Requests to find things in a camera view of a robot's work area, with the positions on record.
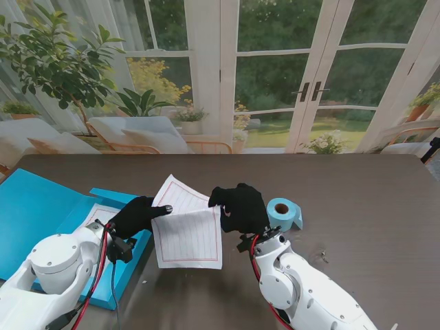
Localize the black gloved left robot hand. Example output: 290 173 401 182
109 195 174 240

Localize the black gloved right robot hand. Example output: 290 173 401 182
208 183 271 235

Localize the red lined paper sheet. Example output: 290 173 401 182
151 174 224 270
78 203 121 230

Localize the light blue label roll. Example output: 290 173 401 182
266 197 305 232

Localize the blue plastic file box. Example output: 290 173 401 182
0 168 153 311

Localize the small dark debris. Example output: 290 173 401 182
309 242 329 267

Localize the black stand at table edge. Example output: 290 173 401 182
421 137 440 164

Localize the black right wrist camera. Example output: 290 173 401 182
236 234 254 254

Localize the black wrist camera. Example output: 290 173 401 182
106 236 137 264
236 234 254 254

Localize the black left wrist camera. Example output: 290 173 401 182
106 236 137 264

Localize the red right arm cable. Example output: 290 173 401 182
250 233 294 330

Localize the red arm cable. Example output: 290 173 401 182
70 222 117 330
250 233 294 330

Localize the red left arm cable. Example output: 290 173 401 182
70 222 117 330

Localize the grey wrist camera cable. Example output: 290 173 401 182
111 261 123 330

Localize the grey ethernet cable black plug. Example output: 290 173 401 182
44 309 80 330

